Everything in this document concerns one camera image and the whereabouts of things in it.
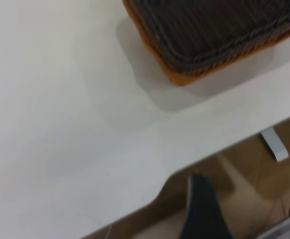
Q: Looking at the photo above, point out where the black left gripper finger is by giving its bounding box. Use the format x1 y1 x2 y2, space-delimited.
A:
179 174 233 239

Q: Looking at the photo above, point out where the orange woven wicker basket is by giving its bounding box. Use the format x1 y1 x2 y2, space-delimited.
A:
122 0 290 87

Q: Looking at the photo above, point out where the dark brown woven wicker basket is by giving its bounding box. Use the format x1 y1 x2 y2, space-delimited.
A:
126 0 290 74

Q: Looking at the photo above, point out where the grey equipment panel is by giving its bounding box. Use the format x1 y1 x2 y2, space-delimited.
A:
258 211 290 239

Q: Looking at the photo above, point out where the white table leg foot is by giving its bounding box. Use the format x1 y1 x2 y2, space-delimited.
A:
260 126 290 163

